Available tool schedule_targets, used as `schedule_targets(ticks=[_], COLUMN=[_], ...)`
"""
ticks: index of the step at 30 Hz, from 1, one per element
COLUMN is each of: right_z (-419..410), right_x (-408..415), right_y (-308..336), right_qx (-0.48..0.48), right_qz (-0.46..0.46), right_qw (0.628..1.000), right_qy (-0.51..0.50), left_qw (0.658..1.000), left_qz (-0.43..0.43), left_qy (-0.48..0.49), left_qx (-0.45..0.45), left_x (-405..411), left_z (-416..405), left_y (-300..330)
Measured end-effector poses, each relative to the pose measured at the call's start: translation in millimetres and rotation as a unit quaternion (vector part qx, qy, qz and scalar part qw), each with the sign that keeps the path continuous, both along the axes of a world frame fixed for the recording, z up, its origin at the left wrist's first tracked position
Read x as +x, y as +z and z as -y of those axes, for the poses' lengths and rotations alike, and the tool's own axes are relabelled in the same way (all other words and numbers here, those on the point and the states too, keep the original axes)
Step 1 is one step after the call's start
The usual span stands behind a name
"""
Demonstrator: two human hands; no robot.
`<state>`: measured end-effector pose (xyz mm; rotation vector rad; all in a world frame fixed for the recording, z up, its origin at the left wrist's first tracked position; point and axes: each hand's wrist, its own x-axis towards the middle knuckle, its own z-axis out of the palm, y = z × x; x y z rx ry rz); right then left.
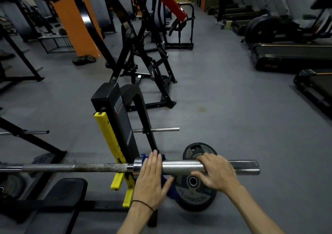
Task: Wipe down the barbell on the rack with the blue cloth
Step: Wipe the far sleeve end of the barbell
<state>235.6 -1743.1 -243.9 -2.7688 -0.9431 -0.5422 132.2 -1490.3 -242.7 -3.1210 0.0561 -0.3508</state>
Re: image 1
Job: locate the person's left hand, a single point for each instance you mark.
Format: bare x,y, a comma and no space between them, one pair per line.
150,184

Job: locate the person's right hand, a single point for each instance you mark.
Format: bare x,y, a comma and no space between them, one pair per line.
218,174

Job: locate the blue cleaning cloth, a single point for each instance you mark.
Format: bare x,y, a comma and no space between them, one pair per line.
170,191

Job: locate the steel barbell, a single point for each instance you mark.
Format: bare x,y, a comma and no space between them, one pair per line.
181,166

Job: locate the person's left forearm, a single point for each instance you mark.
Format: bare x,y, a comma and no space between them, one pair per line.
135,220

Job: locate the person's right forearm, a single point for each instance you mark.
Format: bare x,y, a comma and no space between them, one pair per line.
254,213

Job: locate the large black weight plate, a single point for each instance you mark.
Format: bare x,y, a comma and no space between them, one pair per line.
199,148

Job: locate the black weight plate white lettering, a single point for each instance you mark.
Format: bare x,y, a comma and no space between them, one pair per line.
194,197

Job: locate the yellow bar hook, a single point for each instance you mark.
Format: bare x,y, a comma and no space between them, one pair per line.
106,130

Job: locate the metal spring collar clip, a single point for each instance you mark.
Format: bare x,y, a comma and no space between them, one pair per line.
68,161

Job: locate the black padded bench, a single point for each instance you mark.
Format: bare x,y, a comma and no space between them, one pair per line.
64,192

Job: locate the black bench press rack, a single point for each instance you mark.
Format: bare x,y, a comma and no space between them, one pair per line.
103,96

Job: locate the black grip-hole weight plate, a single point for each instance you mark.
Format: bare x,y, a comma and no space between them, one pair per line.
13,185

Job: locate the black and red lever machine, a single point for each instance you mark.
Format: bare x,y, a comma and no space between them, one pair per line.
135,47

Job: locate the small black weight plate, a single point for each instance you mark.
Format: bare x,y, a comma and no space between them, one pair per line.
90,58
79,60

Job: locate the black elliptical trainer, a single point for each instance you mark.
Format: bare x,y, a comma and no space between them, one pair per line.
259,30

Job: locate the pale bucket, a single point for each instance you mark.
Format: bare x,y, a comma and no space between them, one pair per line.
228,24

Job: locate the wide orange pillar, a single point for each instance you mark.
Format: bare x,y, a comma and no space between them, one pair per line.
72,31

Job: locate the black squat rack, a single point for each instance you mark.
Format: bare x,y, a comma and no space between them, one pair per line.
23,57

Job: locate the black plate-loaded machine frame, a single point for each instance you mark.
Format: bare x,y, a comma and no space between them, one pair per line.
181,45

